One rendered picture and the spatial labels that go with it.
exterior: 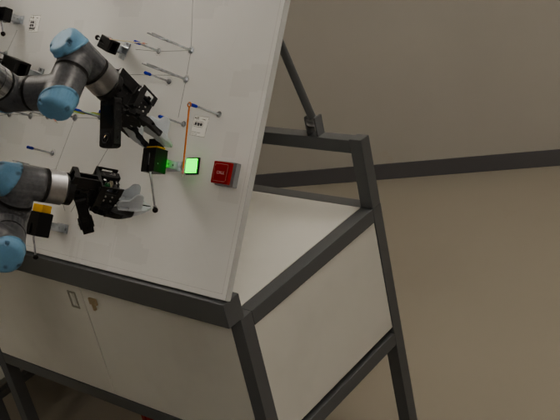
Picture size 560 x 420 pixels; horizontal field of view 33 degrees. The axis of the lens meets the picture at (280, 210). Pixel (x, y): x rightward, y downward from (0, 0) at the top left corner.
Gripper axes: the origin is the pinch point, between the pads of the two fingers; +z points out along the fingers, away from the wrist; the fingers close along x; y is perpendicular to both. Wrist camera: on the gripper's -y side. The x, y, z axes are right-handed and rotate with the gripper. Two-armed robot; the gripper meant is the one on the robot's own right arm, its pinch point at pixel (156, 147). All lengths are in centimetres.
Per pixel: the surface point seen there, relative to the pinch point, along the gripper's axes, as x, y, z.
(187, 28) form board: 1.3, 30.9, -6.8
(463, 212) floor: 30, 107, 189
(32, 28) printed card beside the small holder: 63, 37, -10
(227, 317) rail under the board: -20.0, -30.2, 24.0
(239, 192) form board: -21.0, -5.6, 10.3
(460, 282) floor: 8, 59, 166
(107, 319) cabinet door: 32, -29, 37
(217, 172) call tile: -16.9, -3.6, 5.6
